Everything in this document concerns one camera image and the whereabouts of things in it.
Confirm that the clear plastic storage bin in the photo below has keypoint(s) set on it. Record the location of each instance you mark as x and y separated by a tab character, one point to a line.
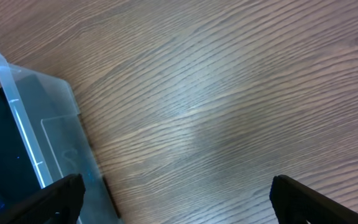
47	116

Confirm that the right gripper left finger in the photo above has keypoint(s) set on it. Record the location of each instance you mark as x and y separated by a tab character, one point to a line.
60	202

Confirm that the black cloth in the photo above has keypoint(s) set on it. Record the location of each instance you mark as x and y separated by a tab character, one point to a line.
18	180

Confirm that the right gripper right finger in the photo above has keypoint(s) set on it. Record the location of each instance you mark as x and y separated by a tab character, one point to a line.
295	203

